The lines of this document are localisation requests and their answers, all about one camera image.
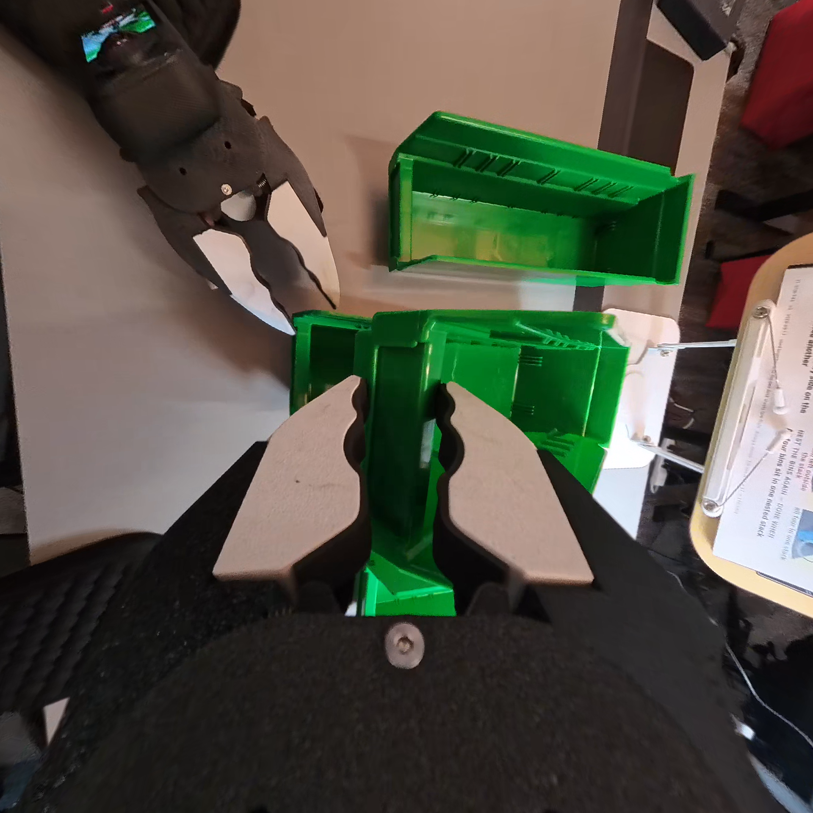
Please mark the white board stand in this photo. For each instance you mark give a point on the white board stand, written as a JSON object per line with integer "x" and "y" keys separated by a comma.
{"x": 648, "y": 394}

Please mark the red bag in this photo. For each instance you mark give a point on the red bag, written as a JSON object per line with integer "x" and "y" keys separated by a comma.
{"x": 737, "y": 292}
{"x": 781, "y": 82}

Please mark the black chair armrest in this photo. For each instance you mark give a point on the black chair armrest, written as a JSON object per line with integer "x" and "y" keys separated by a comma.
{"x": 57, "y": 610}

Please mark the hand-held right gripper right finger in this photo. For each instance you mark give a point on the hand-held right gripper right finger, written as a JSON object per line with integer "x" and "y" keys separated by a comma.
{"x": 514, "y": 502}

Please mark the white instruction sheet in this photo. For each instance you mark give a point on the white instruction sheet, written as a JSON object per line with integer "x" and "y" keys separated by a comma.
{"x": 787, "y": 457}

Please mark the black box device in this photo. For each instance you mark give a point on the black box device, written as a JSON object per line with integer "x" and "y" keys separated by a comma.
{"x": 692, "y": 25}

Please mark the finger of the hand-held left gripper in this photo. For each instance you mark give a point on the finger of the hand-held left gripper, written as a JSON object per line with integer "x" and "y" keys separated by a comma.
{"x": 235, "y": 273}
{"x": 311, "y": 241}

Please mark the clear page holder bar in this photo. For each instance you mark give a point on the clear page holder bar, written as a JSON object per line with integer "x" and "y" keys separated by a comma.
{"x": 730, "y": 432}

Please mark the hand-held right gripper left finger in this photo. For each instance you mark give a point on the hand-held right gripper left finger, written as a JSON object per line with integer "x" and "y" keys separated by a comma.
{"x": 298, "y": 495}

